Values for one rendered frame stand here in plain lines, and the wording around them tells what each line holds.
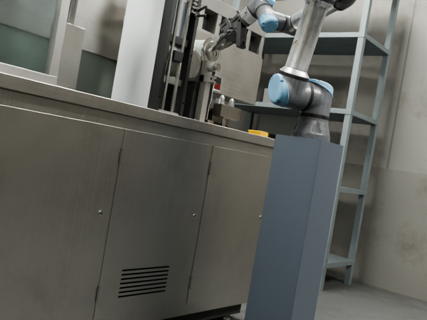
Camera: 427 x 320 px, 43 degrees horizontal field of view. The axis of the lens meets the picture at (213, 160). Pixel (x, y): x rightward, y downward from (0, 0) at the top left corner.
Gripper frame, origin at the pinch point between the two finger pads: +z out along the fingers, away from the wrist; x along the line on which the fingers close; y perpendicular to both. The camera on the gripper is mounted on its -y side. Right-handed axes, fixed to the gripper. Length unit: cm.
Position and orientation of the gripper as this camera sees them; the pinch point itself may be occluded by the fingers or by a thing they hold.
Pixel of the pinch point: (215, 50)
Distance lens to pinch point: 254.6
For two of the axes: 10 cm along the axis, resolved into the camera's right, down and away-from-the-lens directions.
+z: -7.0, 5.3, 4.8
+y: -3.7, -8.4, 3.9
